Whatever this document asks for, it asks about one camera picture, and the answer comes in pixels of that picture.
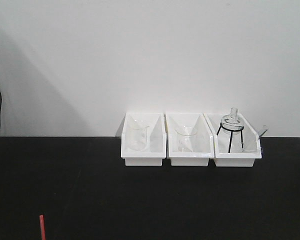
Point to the clear glass beaker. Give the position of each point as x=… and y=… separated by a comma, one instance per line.
x=137, y=135

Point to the middle white plastic bin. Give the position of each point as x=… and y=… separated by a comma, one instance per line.
x=203, y=147

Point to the right white plastic bin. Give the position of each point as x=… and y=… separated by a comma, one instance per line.
x=238, y=156

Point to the round glass flask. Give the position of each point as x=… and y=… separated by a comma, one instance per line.
x=232, y=121

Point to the black wire tripod stand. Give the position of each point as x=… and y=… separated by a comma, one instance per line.
x=230, y=140

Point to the clear glass conical flask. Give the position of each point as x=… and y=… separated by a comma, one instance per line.
x=186, y=138

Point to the left white plastic bin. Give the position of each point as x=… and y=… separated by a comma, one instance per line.
x=156, y=148

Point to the red plastic spoon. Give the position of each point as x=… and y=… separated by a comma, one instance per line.
x=42, y=227

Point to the white plastic bin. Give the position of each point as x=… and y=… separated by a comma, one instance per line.
x=203, y=147
x=238, y=156
x=156, y=148

